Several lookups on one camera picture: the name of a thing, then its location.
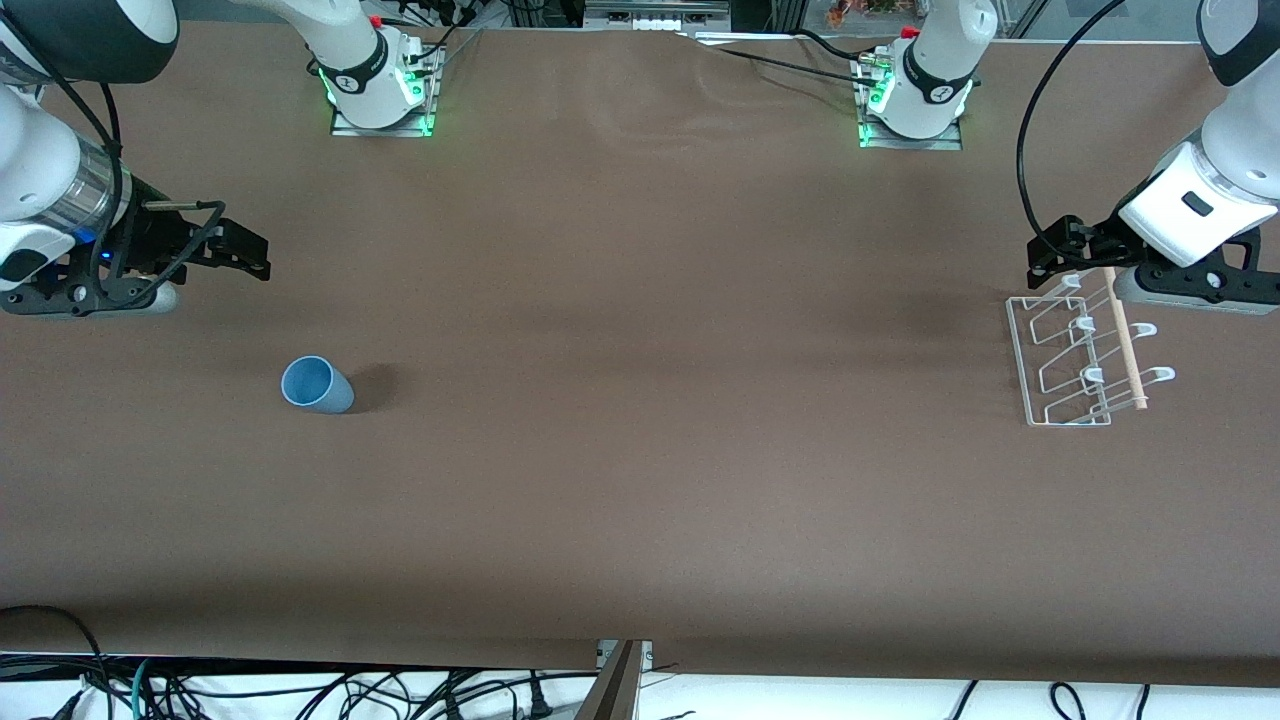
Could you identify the blue plastic cup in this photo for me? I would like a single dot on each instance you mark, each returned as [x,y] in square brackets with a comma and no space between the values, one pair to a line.
[318,385]

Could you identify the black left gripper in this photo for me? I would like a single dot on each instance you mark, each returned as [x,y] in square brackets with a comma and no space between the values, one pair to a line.
[1096,241]

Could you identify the white power strip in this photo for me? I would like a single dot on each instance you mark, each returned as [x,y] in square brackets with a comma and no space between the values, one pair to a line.
[655,22]

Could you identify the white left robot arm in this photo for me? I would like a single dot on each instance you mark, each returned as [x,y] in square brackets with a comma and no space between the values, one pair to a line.
[1240,160]

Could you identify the black left camera bracket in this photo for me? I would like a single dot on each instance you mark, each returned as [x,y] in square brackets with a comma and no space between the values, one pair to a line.
[1215,275]

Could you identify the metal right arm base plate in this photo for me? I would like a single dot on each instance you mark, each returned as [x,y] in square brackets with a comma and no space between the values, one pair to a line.
[400,128]

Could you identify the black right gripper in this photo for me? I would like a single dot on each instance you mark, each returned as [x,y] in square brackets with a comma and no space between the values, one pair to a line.
[152,237]

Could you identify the brown table cover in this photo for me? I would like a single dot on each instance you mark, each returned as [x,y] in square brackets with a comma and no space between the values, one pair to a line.
[640,450]

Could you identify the black camera bracket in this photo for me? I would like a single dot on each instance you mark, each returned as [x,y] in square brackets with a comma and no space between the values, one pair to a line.
[1215,275]
[60,295]

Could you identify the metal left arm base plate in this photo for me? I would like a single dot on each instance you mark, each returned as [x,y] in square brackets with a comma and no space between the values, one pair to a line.
[945,143]

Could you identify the black right camera bracket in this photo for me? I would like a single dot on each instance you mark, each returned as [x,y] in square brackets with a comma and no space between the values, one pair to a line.
[60,295]

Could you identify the metal table edge bracket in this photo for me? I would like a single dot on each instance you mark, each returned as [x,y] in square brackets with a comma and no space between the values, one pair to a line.
[615,690]

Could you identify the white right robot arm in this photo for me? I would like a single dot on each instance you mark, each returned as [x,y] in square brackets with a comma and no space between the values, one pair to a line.
[40,170]

